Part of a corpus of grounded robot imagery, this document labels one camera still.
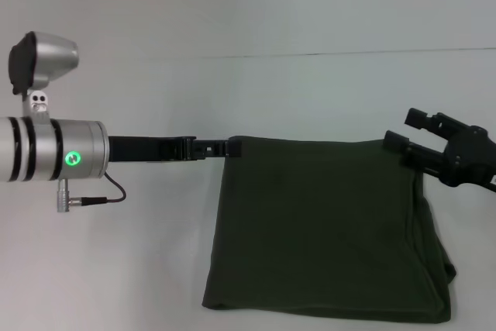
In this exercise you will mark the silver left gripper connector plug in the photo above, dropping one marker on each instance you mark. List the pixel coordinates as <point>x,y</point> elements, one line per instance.
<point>64,197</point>

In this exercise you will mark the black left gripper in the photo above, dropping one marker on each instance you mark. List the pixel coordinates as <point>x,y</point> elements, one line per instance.
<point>151,149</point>

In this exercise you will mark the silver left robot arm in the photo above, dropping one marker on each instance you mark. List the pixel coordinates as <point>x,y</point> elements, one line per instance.
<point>46,149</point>

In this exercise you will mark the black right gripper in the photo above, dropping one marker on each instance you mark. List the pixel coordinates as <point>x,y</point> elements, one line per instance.
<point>472,160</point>

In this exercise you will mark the dark green FREE! t-shirt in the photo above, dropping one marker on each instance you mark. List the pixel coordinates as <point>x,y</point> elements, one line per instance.
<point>321,230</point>

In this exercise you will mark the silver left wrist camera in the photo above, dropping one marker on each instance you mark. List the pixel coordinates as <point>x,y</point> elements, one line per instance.
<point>50,59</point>

